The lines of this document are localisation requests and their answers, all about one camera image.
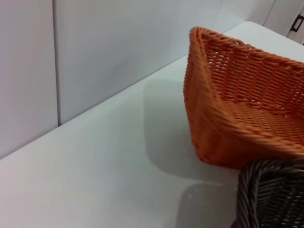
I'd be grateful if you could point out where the orange yellow woven basket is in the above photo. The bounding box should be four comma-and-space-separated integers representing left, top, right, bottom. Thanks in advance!
183, 26, 304, 172

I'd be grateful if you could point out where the dark brown woven basket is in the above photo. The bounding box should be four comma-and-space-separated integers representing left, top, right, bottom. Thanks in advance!
234, 158, 304, 228

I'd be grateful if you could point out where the black wall fixture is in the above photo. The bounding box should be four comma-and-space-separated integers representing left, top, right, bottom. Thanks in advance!
291, 13, 304, 33

